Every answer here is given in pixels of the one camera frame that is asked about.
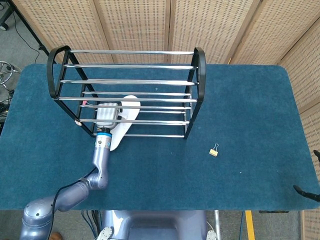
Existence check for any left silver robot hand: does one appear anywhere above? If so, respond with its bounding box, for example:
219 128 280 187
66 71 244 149
96 102 124 129

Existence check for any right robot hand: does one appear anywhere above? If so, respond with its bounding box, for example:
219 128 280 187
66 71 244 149
292 149 320 201

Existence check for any white slipper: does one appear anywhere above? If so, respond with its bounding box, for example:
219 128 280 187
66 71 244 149
109 94 141 152

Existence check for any black and chrome shoe rack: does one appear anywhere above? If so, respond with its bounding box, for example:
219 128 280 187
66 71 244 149
46 45 207 140

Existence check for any yellow floor tape strip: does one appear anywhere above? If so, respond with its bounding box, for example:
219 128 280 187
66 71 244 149
244 210 256 240

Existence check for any blue carpet table cover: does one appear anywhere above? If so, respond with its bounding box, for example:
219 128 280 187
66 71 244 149
0 63 320 212

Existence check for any silver table leg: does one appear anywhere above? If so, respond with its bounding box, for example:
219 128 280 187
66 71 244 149
214 210 222 237

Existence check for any woven rattan folding screen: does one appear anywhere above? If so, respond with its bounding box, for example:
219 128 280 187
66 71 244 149
11 0 320 240

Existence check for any black stand with caster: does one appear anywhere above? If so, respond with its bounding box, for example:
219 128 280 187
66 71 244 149
0 0 52 57

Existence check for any yellow binder clip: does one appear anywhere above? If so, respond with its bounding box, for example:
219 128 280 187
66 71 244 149
208 143 220 158

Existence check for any chrome stool base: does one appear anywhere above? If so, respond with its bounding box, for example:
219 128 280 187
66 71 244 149
0 61 21 91

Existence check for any purple-grey robot torso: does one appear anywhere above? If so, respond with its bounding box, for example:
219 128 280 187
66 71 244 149
101 209 208 240

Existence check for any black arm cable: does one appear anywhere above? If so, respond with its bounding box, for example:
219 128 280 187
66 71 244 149
47 167 98 240

